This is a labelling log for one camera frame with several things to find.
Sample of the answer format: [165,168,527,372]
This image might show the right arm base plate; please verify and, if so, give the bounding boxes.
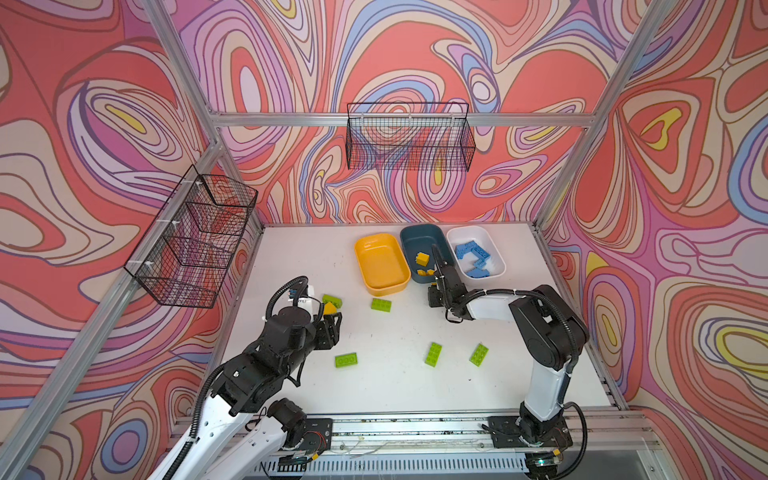
[481,415,573,450]

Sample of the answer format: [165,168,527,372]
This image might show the white plastic bin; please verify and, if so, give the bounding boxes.
[446,225,507,282]

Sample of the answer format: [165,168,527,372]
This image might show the dark teal plastic bin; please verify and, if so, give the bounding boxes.
[400,224,455,284]

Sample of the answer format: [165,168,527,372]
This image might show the aluminium front rail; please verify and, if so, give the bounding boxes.
[306,409,661,459]

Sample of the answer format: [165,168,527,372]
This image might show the green lego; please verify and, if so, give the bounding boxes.
[322,294,343,309]
[424,342,442,367]
[469,343,489,367]
[371,298,392,313]
[334,352,358,369]

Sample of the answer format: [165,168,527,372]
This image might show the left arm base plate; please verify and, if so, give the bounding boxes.
[283,417,334,453]

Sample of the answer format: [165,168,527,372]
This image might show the blue lego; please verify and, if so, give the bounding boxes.
[454,240,490,260]
[466,259,493,279]

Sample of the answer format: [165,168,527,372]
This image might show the black wire basket back wall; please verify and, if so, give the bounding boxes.
[345,100,476,172]

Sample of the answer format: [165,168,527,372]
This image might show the yellow plastic bin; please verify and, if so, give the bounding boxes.
[354,233,411,297]

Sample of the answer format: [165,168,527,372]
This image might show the black wire basket left wall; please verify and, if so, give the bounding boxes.
[123,166,258,309]

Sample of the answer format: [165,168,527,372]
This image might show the yellow lego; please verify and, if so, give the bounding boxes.
[415,252,430,267]

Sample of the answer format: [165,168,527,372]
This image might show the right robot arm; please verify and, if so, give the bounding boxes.
[428,246,589,446]

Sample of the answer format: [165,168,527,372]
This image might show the black wire basket wall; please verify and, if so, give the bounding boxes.
[345,100,476,172]
[123,166,258,309]

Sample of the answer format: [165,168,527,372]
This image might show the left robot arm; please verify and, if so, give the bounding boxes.
[150,305,343,479]

